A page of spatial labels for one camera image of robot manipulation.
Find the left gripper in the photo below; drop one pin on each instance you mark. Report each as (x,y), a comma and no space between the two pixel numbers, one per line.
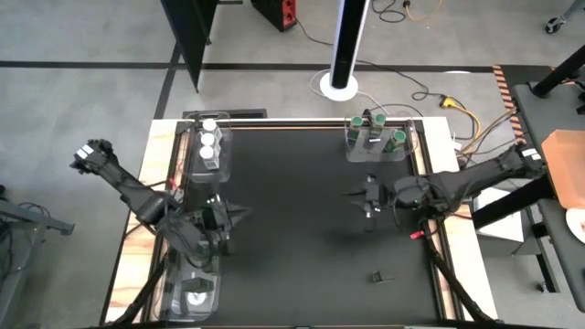
(212,221)

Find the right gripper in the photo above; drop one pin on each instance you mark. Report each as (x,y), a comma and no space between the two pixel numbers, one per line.
(407,192)

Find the green-lid spice jar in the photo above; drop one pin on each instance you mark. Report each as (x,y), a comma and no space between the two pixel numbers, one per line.
(356,121)
(399,135)
(378,119)

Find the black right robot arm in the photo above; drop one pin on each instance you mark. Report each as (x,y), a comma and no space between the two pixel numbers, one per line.
(480,176)

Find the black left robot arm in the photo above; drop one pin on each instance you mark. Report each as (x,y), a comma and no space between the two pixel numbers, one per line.
(132,192)

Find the clear plastic bin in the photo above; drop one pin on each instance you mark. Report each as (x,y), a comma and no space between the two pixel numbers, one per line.
(201,176)
(365,155)
(183,306)

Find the red tag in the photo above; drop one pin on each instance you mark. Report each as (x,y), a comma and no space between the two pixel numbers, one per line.
(173,183)
(416,235)

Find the small dark block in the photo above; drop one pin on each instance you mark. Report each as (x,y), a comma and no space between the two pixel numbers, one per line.
(379,277)

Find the black table mat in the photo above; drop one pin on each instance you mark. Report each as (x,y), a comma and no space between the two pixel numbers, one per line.
(297,274)

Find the black clamp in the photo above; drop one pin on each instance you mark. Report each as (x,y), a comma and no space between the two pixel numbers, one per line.
(367,113)

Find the black floor box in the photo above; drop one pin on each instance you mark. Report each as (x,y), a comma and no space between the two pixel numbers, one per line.
(247,113)

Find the yellow plug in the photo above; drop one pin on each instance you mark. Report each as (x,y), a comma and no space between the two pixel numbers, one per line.
(448,101)

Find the white box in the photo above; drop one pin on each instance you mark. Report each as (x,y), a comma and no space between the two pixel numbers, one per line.
(503,228)

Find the black beam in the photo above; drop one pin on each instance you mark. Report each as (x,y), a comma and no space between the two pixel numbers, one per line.
(512,203)

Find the white pole base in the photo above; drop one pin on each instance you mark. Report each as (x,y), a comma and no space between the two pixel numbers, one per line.
(347,45)

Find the orange black striped strip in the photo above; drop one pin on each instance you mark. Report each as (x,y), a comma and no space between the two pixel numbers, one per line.
(509,105)

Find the grey side table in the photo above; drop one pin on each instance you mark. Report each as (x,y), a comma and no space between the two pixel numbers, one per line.
(548,119)

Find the black partition panel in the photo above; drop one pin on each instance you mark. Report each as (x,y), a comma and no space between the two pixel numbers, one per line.
(189,32)

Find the orange plastic tub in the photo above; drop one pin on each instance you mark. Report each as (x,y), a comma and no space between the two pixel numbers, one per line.
(566,169)

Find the grey metal stand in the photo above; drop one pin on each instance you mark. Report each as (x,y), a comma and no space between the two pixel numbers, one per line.
(27,219)

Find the white plate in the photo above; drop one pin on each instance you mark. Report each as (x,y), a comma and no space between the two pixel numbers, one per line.
(578,226)

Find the black computer case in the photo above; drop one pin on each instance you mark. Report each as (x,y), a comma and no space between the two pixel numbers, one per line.
(274,11)

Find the black pole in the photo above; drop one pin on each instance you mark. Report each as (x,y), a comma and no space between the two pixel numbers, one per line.
(557,75)

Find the black caster wheel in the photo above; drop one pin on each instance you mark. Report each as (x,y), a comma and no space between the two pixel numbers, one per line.
(554,25)

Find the black table frame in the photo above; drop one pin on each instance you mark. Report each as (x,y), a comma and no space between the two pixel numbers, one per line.
(297,124)

